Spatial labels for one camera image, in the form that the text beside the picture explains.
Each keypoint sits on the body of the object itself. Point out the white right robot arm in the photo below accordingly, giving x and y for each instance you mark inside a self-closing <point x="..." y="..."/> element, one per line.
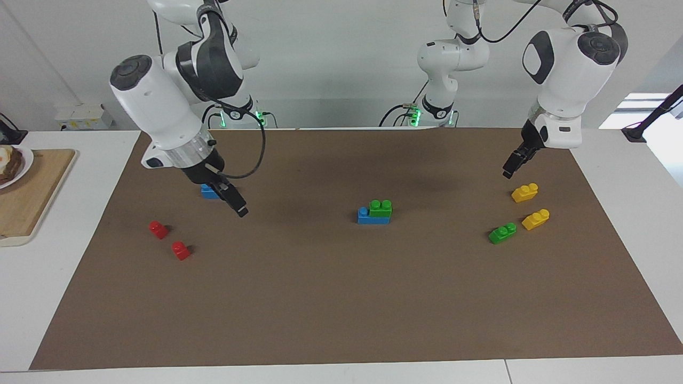
<point x="160" y="106"/>

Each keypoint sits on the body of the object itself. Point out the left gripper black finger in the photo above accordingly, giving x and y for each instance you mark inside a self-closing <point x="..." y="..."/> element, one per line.
<point x="512" y="165"/>
<point x="531" y="153"/>

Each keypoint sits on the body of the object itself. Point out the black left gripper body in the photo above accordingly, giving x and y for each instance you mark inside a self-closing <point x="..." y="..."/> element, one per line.
<point x="532" y="140"/>

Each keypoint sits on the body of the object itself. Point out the brown table mat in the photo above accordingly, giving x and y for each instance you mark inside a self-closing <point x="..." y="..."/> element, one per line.
<point x="341" y="298"/>

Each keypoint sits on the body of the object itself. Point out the green brick with white-printed studs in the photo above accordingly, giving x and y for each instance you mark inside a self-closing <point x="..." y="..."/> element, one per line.
<point x="501" y="234"/>

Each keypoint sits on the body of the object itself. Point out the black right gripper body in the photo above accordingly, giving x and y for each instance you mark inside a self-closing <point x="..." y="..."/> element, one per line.
<point x="205" y="165"/>

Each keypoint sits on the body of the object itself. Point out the red one-stud brick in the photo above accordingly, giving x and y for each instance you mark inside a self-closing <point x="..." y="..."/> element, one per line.
<point x="158" y="230"/>
<point x="181" y="250"/>

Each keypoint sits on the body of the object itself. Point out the white plate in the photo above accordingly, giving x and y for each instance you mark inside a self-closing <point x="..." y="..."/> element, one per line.
<point x="25" y="160"/>

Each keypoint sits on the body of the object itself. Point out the plain green two-stud brick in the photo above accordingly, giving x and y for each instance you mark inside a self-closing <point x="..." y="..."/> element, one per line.
<point x="381" y="209"/>

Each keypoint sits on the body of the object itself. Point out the wooden cutting board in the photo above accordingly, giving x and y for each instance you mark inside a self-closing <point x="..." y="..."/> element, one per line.
<point x="37" y="197"/>

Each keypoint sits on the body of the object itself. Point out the blue three-stud brick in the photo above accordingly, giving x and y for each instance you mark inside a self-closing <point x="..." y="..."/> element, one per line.
<point x="371" y="218"/>
<point x="208" y="193"/>

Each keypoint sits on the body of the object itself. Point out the white power strip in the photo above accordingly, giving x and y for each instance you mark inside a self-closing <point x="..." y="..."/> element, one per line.
<point x="82" y="117"/>

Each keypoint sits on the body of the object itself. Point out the black camera stand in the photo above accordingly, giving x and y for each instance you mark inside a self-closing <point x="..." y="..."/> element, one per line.
<point x="653" y="114"/>

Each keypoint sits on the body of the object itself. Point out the toast with fried egg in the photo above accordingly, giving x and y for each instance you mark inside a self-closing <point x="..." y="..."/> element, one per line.
<point x="9" y="162"/>

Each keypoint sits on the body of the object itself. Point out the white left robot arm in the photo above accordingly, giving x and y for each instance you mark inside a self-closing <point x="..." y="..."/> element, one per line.
<point x="560" y="85"/>

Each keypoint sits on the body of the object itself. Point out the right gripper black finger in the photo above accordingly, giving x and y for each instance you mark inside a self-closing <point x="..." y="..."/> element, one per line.
<point x="220" y="193"/>
<point x="237" y="202"/>

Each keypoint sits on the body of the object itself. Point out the black desk object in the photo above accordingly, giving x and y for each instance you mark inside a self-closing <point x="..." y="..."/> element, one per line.
<point x="10" y="133"/>

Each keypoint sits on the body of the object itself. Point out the yellow two-stud brick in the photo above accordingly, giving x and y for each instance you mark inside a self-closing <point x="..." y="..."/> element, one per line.
<point x="535" y="220"/>
<point x="524" y="193"/>

